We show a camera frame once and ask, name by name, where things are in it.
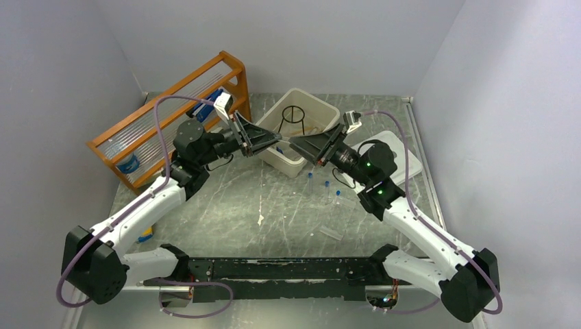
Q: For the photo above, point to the wrist white camera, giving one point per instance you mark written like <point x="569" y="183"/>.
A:
<point x="352" y="121"/>
<point x="222" y="105"/>

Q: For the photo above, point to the blue stapler on shelf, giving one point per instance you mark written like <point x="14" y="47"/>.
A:
<point x="202" y="111"/>

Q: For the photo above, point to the blue white roll on shelf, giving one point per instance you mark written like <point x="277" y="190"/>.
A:
<point x="128" y="164"/>

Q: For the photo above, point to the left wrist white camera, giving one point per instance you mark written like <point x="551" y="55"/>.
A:
<point x="222" y="105"/>

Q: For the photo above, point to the beige plastic bin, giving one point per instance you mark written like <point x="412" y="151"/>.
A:
<point x="320" y="116"/>

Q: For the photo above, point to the tan rubber tubing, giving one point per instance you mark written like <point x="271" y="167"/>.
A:
<point x="300" y="133"/>

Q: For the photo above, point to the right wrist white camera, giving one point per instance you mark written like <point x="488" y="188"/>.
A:
<point x="352" y="121"/>

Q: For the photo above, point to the clear test tube rack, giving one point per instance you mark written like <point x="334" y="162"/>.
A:
<point x="331" y="233"/>

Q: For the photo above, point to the orange wooden shelf rack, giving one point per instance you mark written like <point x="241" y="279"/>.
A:
<point x="137" y="134"/>

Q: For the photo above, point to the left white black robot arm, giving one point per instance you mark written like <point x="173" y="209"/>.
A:
<point x="136" y="218"/>

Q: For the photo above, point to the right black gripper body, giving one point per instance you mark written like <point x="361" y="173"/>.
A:
<point x="337" y="140"/>

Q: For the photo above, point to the white bin lid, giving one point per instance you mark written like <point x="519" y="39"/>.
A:
<point x="414" y="166"/>

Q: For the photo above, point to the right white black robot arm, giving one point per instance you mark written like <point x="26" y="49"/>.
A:
<point x="464" y="279"/>

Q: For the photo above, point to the yellow blue block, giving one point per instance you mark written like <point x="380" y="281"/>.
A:
<point x="145" y="236"/>

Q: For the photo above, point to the black wire tripod stand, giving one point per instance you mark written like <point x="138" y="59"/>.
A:
<point x="292" y="114"/>

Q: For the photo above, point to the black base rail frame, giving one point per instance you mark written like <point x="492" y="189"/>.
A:
<point x="352" y="279"/>

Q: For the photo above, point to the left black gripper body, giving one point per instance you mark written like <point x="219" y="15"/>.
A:
<point x="236" y="131"/>

